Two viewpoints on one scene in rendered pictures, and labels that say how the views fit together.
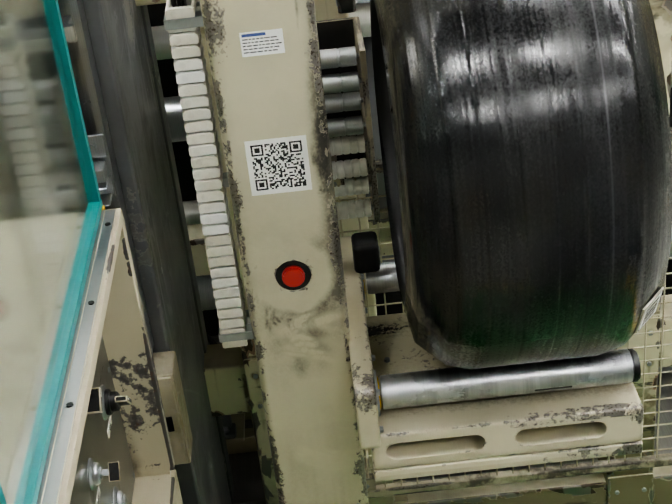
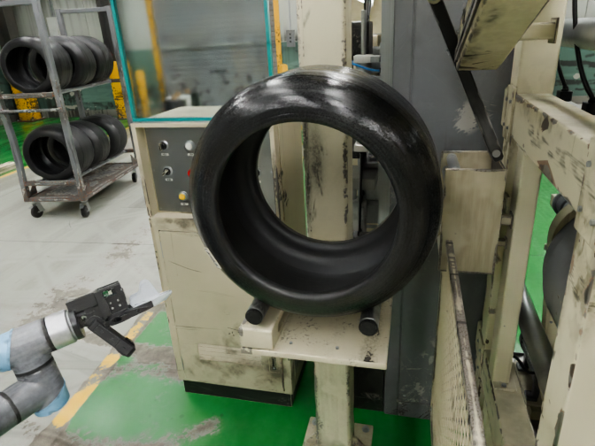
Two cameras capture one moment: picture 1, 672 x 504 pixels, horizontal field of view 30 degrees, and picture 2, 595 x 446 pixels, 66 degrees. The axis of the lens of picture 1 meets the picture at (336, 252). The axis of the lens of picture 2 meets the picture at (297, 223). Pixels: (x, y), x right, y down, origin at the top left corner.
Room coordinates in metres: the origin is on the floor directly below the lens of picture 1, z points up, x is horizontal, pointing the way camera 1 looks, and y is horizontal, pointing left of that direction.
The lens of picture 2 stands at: (1.67, -1.27, 1.54)
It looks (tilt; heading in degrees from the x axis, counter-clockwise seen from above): 22 degrees down; 104
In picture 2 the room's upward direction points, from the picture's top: 3 degrees counter-clockwise
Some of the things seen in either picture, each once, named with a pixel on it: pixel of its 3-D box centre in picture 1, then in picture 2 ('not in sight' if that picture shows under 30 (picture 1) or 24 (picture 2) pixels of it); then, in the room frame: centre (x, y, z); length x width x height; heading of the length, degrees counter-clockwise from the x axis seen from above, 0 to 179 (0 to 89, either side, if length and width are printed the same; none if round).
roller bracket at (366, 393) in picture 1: (359, 333); not in sight; (1.46, -0.02, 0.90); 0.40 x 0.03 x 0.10; 0
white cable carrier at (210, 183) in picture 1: (213, 181); not in sight; (1.41, 0.14, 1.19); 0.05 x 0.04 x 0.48; 0
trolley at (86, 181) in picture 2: not in sight; (72, 108); (-1.68, 2.82, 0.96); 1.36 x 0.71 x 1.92; 94
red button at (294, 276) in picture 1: (293, 274); not in sight; (1.38, 0.06, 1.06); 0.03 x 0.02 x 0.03; 90
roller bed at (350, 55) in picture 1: (308, 126); (467, 210); (1.84, 0.02, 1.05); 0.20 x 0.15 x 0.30; 90
